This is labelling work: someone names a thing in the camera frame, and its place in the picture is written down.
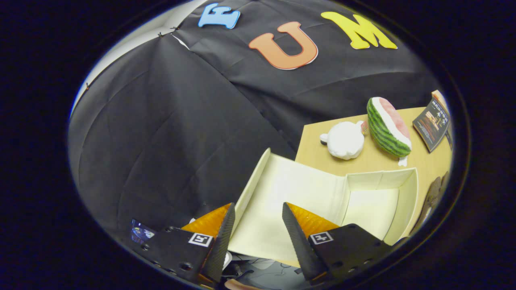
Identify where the watermelon slice plush toy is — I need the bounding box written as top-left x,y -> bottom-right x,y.
366,97 -> 412,167

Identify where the beige cover book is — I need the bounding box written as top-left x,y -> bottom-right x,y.
431,90 -> 449,112

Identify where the white plush toy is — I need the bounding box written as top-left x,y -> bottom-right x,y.
320,121 -> 368,160

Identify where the blue screen device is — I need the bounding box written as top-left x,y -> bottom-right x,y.
131,219 -> 156,244

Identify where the black cover book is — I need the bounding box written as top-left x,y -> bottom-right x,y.
412,99 -> 451,153

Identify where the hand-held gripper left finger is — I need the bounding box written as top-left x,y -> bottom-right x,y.
135,203 -> 236,287

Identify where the cream fabric storage box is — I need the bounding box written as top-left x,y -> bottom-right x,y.
227,148 -> 420,268

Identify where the row of black cloth clips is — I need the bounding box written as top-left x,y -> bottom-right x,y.
84,25 -> 182,91

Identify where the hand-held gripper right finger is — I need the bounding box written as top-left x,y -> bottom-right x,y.
282,202 -> 397,282

